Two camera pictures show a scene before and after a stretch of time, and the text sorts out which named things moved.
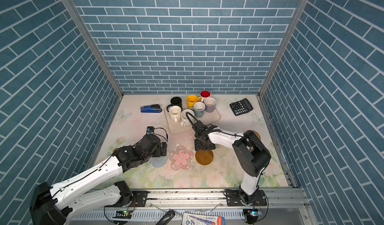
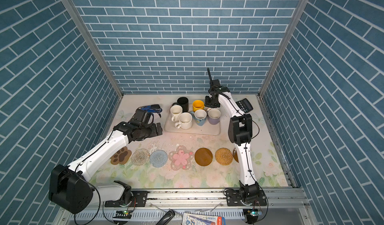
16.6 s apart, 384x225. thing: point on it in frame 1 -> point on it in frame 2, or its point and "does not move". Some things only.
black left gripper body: (158, 152) -> (150, 131)
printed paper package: (191, 219) does not move
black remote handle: (166, 218) does not move
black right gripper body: (199, 144) -> (209, 103)
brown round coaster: (204, 157) does not move
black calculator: (241, 107) does not move
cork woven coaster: (257, 134) -> (223, 156)
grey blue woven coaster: (158, 162) does not move
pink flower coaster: (181, 158) does not move
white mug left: (175, 112) does not move
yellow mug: (191, 99) -> (198, 104)
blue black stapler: (153, 108) does not move
